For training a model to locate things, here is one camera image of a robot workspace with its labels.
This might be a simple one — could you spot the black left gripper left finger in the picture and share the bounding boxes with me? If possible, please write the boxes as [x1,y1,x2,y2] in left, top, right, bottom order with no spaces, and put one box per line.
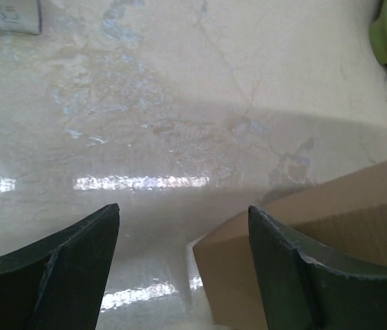
[0,203,119,329]

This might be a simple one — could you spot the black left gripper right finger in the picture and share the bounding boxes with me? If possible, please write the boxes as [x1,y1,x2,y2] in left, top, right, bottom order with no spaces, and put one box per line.
[248,206,387,329]

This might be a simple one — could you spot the brown cardboard box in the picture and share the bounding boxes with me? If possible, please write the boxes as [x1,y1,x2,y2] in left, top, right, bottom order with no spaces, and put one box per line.
[193,161,387,329]

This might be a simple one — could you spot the purple toothpaste box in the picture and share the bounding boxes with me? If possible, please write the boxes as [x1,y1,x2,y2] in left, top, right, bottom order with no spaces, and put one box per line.
[0,0,42,35]

